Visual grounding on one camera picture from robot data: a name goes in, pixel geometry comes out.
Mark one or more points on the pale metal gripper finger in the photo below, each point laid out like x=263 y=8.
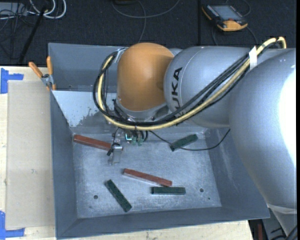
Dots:
x=117 y=155
x=110 y=162

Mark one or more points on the red-brown flat block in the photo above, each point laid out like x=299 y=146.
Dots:
x=147 y=177
x=90 y=141

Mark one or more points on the dark green flat block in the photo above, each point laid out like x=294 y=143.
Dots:
x=118 y=195
x=183 y=142
x=168 y=190

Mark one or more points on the grey metal bin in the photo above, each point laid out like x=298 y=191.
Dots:
x=150 y=209

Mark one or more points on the pale flat board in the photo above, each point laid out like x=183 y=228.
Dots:
x=27 y=159

